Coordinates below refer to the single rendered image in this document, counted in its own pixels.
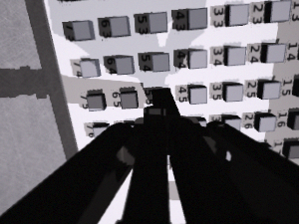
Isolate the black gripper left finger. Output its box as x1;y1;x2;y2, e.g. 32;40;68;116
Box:
0;89;172;224

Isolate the grey box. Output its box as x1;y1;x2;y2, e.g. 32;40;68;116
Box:
42;0;299;165

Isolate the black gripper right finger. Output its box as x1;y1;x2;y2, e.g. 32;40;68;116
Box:
161;89;299;224

